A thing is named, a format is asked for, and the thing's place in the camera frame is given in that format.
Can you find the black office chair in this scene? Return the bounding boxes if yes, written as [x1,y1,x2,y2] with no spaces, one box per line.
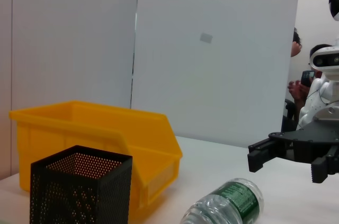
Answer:
[282,98,301,132]

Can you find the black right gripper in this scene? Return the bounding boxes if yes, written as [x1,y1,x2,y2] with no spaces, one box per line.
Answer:
[247,120,339,184]

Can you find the person holding phone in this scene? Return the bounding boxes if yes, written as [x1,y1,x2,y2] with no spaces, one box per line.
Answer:
[288,43,333,115]

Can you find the black mesh pen holder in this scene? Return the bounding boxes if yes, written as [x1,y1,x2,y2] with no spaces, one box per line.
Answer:
[29,145,133,224]

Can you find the white black robot head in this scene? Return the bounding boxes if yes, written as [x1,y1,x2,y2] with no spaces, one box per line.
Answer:
[328,0,339,22]

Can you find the dark smartphone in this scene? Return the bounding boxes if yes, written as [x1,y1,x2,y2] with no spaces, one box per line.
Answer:
[301,69,316,87]

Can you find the yellow plastic storage bin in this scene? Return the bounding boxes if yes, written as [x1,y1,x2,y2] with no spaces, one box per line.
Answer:
[8,100,183,221]

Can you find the person with black hair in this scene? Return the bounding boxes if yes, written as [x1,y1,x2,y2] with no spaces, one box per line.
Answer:
[290,28,303,58]

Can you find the clear water bottle green label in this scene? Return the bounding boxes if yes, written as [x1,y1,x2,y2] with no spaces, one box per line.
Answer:
[180,178,265,224]

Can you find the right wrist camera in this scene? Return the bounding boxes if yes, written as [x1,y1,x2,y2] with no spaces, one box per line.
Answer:
[309,45,339,71]

